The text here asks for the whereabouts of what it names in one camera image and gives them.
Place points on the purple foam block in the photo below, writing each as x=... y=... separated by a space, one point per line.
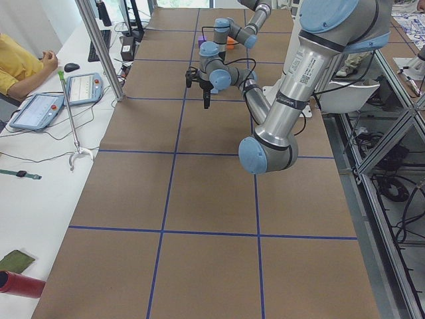
x=201 y=39

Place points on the white plastic chair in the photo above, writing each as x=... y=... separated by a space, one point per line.
x=347 y=99

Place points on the far teach pendant tablet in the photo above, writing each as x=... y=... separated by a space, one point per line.
x=84 y=88

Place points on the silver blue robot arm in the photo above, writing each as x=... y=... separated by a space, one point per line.
x=328 y=28
x=225 y=28

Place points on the green handled reacher grabber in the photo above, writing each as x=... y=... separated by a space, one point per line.
x=80 y=151

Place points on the teach pendant tablet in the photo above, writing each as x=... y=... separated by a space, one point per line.
x=38 y=112
x=84 y=88

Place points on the red cylindrical bottle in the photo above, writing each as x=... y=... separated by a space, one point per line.
x=21 y=285

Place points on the person in yellow shirt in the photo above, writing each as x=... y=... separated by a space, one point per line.
x=21 y=71

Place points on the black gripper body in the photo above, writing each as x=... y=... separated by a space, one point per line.
x=204 y=86

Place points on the orange foam block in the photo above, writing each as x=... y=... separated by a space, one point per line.
x=230 y=43

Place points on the black power adapter box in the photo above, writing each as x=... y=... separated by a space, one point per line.
x=128 y=49

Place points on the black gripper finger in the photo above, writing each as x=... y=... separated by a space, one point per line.
x=206 y=98

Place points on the green bean bag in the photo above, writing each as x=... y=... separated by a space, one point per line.
x=16 y=261

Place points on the black computer mouse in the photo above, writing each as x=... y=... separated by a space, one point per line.
x=70 y=67

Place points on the aluminium frame post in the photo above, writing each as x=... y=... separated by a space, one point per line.
x=94 y=33

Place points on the near teach pendant tablet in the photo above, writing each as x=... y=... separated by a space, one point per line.
x=38 y=112

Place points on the teal strap wristwatch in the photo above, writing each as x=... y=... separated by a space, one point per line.
x=20 y=174

